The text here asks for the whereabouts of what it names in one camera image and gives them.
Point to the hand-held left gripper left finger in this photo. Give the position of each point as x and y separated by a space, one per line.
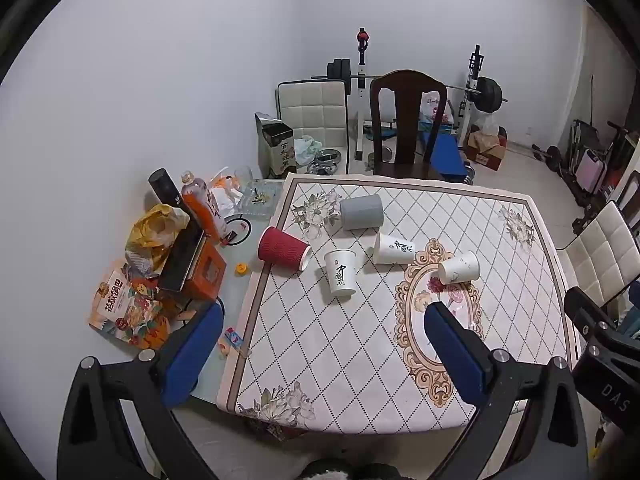
192 355

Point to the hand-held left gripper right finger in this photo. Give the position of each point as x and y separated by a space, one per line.
455 355

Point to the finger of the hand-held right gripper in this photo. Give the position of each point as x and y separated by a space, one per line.
587 305

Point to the white cup with faint pattern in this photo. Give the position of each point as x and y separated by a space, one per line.
459 267

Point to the white cup with black print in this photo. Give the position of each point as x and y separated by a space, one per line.
341 272
392 249

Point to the red ribbed paper cup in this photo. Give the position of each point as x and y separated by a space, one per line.
281 251

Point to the grey cup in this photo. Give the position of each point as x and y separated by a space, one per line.
361 212

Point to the small candy packet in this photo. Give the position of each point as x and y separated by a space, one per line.
232 341

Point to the white padded chair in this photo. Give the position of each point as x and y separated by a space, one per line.
312 110
597 255

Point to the orange snack packet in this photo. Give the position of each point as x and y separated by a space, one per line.
125 310

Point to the orange box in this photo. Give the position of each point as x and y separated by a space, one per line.
206 272

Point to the yellow bottle cap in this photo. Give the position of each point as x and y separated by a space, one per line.
242 269

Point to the floral diamond-pattern table mat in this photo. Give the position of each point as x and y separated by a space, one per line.
350 350

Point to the yellow plastic bag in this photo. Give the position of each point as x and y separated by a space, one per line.
152 232

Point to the pink suitcase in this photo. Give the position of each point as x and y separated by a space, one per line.
592 172

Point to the orange drink bottle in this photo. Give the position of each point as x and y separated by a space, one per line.
200 205

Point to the black floor barbell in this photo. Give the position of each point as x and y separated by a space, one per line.
550 152

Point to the black white fuzzy object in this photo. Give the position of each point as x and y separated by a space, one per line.
345 470

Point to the white orange plastic bag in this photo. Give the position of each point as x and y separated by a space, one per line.
222 195

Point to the black cylinder bottle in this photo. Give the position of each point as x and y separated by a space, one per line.
165 187

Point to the glass ashtray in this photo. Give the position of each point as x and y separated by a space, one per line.
260 197

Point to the brown cardboard box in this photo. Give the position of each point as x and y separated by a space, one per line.
487 152

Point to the blue weight bench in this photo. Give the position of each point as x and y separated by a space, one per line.
447 157

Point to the clear plastic bag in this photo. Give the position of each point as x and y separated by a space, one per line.
487 124

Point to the dark tea box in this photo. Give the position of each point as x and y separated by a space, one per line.
274 150

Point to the metal bowl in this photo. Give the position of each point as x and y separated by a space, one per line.
325 162

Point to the barbell with black plates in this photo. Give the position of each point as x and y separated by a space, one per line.
489 94

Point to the dark wooden chair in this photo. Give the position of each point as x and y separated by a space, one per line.
406 125

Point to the pale green plastic bag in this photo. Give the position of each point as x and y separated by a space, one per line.
304 147

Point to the white plastic bag red print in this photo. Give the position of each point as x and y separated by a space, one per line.
430 107

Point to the white barbell rack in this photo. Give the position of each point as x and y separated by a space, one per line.
363 110

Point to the black folded exercise frame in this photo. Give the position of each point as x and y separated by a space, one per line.
617 160

